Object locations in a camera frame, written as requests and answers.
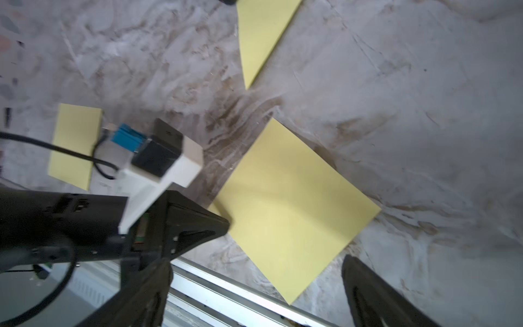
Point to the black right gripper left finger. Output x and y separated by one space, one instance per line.
141 302

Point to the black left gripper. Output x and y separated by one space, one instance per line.
45 227

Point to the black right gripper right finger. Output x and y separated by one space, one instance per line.
373 302

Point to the yellow square paper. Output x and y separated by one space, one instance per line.
77 129
261 24
290 211

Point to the aluminium mounting rail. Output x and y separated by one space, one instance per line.
197 297

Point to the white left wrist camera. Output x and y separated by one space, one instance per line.
166 157

